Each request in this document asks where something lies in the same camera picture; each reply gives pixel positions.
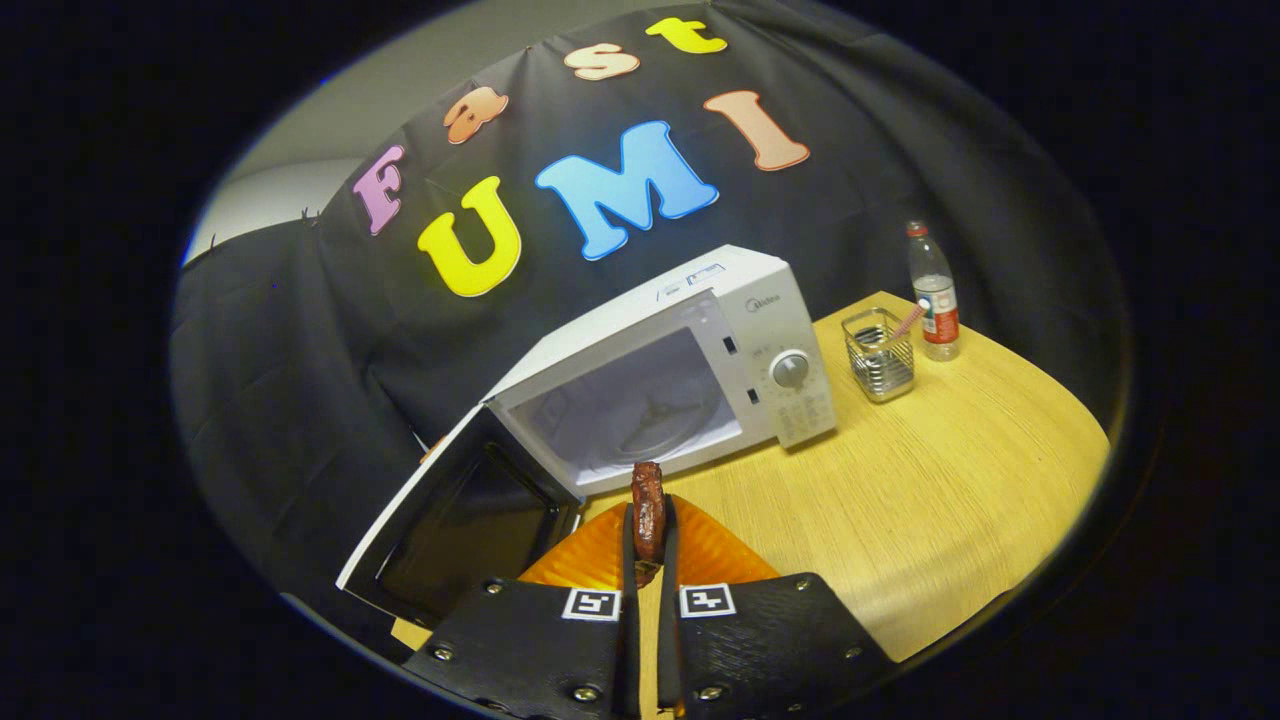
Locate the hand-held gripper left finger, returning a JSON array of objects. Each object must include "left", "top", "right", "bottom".
[{"left": 400, "top": 497, "right": 641, "bottom": 720}]

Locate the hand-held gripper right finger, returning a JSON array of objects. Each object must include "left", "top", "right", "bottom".
[{"left": 655, "top": 495, "right": 896, "bottom": 720}]

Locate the red meat piece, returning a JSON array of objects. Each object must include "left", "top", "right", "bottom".
[{"left": 630, "top": 461, "right": 667, "bottom": 588}]

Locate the white toaster oven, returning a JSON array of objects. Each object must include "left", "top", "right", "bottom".
[{"left": 335, "top": 245, "right": 839, "bottom": 629}]

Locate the clear plastic water bottle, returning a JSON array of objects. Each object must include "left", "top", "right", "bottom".
[{"left": 906, "top": 221, "right": 961, "bottom": 362}]

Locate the metal wire utensil holder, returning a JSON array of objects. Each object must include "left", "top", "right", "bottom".
[{"left": 841, "top": 307, "right": 917, "bottom": 404}]

